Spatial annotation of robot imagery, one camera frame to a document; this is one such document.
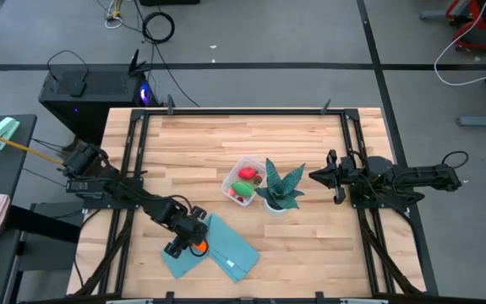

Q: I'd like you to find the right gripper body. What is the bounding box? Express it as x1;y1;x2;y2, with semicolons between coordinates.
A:
325;149;356;206

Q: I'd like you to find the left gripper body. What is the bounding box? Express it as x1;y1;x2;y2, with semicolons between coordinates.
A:
163;204;210;260

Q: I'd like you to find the red toy fruit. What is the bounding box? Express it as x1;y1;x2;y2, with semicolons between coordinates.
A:
238;166;259;181

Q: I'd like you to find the clear plastic tupperware container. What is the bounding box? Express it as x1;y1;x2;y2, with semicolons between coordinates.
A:
221;156;268;208

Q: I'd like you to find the teal folded cloth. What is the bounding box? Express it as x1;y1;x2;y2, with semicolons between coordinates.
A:
161;212;261;283

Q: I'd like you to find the green snake plant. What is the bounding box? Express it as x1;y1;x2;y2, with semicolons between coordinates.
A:
254;157;307;211

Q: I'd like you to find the white plant pot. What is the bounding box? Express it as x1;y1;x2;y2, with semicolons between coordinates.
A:
263;198;289;215

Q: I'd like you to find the green toy vegetable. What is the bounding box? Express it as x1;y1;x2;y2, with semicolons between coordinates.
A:
231;181;256;198

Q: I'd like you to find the black beam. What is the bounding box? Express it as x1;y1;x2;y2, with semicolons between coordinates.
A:
4;204;82;245

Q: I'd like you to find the black computer tower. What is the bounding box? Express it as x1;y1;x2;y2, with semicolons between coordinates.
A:
38;62;158;147

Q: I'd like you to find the grey metal table foot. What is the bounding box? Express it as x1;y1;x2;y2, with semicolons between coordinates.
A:
456;111;486;130

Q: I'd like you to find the black antenna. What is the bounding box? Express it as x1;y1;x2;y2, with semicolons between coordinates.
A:
127;48;153;78

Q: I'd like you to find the small black box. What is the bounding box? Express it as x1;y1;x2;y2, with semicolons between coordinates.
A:
69;80;88;99

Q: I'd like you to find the red black chair base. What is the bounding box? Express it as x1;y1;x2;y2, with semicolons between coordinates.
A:
445;0;486;52

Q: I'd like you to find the mint green stapler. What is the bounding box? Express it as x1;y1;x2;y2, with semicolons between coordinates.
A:
0;117;21;152

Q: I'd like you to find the black aluminium table frame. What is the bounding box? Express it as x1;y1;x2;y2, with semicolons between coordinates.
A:
73;107;428;296

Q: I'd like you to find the white cable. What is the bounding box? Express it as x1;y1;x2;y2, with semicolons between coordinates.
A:
433;0;486;88

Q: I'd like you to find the yellow cable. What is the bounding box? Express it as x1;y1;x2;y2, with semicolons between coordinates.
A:
0;125;66;166

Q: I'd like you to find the coiled black cable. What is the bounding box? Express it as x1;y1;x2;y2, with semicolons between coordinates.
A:
141;11;177;45

